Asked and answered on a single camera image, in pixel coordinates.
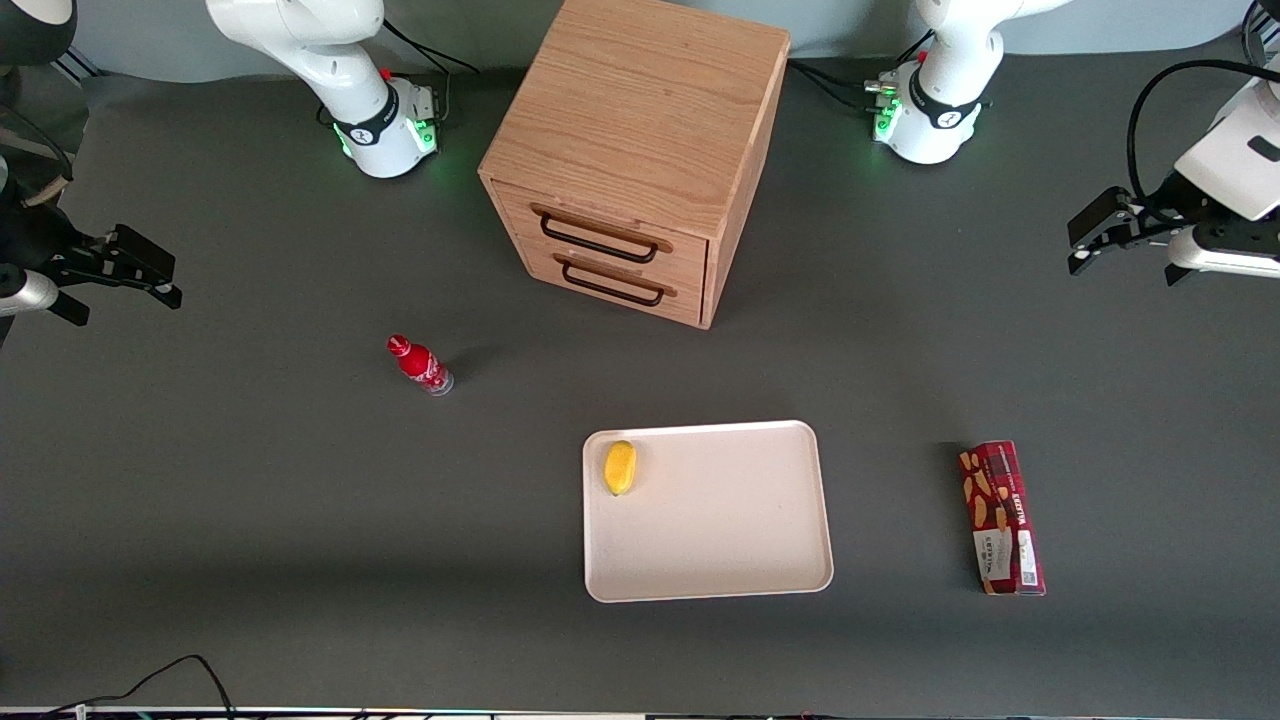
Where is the red cookie box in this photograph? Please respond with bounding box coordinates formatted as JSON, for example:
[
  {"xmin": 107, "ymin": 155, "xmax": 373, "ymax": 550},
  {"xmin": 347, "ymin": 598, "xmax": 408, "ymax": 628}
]
[{"xmin": 958, "ymin": 440, "xmax": 1047, "ymax": 597}]

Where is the white rectangular tray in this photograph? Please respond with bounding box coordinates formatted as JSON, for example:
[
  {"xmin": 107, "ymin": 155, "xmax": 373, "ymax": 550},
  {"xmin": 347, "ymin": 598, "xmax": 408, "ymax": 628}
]
[{"xmin": 582, "ymin": 419, "xmax": 835, "ymax": 604}]

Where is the narrow wooden drawer front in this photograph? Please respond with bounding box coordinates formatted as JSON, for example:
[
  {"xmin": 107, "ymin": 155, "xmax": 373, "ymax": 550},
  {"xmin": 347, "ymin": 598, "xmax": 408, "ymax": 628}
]
[{"xmin": 520, "ymin": 245, "xmax": 707, "ymax": 329}]

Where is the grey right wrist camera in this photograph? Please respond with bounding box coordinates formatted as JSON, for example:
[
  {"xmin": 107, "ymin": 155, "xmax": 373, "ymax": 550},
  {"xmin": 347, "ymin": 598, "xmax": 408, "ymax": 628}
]
[{"xmin": 0, "ymin": 263, "xmax": 92, "ymax": 328}]

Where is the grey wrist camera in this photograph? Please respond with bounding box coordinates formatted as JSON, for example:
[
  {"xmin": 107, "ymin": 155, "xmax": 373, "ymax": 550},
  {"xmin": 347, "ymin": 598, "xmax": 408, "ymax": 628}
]
[
  {"xmin": 1165, "ymin": 225, "xmax": 1280, "ymax": 287},
  {"xmin": 0, "ymin": 263, "xmax": 92, "ymax": 328}
]

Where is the short black drawer handle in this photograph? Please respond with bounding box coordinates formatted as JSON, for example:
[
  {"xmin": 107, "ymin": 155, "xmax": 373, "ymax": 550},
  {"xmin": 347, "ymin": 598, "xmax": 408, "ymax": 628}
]
[{"xmin": 553, "ymin": 253, "xmax": 678, "ymax": 308}]

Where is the black left arm base cable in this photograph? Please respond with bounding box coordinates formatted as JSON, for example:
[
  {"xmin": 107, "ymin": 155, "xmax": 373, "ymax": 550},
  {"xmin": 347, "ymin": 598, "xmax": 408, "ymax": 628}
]
[{"xmin": 787, "ymin": 28, "xmax": 937, "ymax": 113}]

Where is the black right arm base cable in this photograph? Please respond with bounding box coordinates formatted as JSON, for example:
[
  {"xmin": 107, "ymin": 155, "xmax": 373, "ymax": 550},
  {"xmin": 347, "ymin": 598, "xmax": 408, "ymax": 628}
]
[{"xmin": 383, "ymin": 18, "xmax": 482, "ymax": 129}]

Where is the red soda bottle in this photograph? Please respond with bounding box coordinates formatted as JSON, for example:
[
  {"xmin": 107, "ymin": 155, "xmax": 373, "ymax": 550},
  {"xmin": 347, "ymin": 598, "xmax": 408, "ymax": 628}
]
[{"xmin": 387, "ymin": 334, "xmax": 455, "ymax": 397}]

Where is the long black drawer handle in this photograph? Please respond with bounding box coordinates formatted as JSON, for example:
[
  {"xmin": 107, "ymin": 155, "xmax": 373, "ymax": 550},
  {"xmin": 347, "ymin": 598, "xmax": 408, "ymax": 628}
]
[{"xmin": 530, "ymin": 203, "xmax": 674, "ymax": 265}]

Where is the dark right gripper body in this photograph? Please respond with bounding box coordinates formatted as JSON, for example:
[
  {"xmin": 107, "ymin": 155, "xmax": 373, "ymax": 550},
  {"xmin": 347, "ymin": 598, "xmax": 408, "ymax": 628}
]
[{"xmin": 0, "ymin": 190, "xmax": 79, "ymax": 279}]

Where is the wooden drawer cabinet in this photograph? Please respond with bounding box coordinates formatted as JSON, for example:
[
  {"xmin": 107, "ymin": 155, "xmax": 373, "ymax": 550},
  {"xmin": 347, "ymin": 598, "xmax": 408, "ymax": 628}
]
[{"xmin": 478, "ymin": 0, "xmax": 792, "ymax": 331}]

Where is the wide wooden drawer front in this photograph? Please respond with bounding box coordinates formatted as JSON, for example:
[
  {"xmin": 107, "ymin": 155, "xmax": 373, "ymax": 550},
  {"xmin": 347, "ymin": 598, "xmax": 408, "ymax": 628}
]
[{"xmin": 492, "ymin": 180, "xmax": 712, "ymax": 278}]

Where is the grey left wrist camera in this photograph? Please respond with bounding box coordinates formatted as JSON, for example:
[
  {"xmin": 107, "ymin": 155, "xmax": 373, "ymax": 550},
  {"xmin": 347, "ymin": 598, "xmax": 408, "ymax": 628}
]
[{"xmin": 1165, "ymin": 225, "xmax": 1280, "ymax": 287}]

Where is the black looped gripper cable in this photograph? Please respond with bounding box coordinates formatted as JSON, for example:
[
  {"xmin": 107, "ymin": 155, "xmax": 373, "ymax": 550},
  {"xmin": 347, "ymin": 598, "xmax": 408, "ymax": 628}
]
[{"xmin": 1127, "ymin": 58, "xmax": 1280, "ymax": 201}]

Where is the black cable at table edge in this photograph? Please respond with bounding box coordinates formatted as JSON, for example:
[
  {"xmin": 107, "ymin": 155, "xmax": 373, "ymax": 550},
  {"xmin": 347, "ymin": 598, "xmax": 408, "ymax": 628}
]
[{"xmin": 45, "ymin": 654, "xmax": 237, "ymax": 720}]

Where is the black arm base cable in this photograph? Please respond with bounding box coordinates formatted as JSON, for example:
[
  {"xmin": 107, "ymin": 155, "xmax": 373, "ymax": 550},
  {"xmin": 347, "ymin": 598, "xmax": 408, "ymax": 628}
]
[
  {"xmin": 787, "ymin": 28, "xmax": 937, "ymax": 113},
  {"xmin": 383, "ymin": 18, "xmax": 482, "ymax": 129}
]

